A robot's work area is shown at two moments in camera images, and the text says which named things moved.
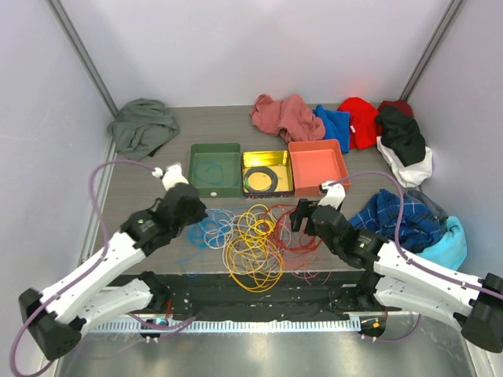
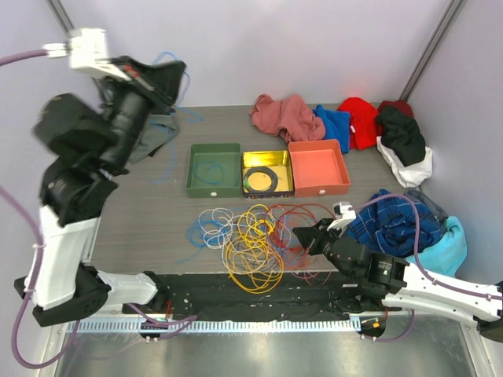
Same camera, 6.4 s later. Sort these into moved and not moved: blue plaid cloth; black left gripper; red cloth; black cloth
Moved: black left gripper
Not moved: red cloth; black cloth; blue plaid cloth
